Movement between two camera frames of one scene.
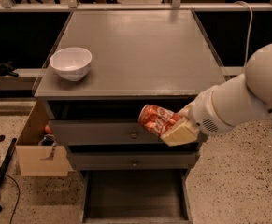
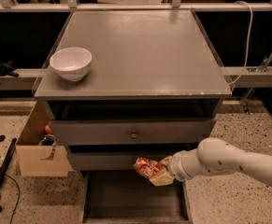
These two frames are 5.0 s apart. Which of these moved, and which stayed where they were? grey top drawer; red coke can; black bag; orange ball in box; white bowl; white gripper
Moved: red coke can; white gripper
Stayed: grey top drawer; black bag; white bowl; orange ball in box
